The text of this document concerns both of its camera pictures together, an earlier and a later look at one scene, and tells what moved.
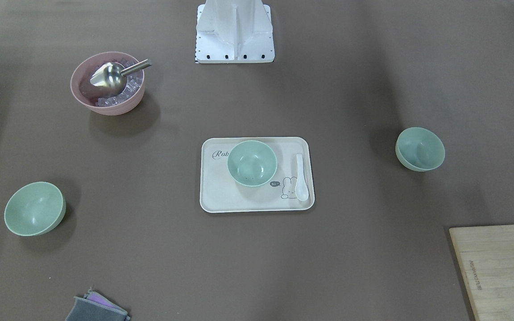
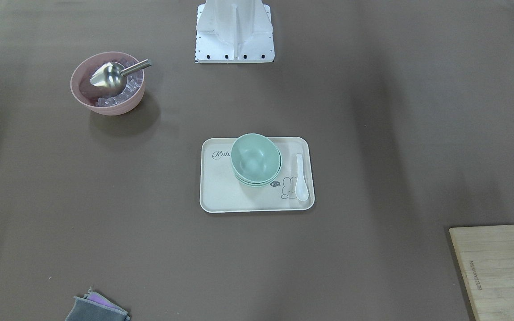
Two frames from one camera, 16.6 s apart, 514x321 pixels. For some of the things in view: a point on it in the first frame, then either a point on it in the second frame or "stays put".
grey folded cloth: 94,307 stays put
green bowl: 34,208 -> 254,158
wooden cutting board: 498,264 stays put
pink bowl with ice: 108,83 stays put
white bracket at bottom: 234,31 stays put
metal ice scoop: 111,76 stays put
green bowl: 252,163 -> 262,186
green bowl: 419,149 -> 242,180
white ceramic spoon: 301,191 stays put
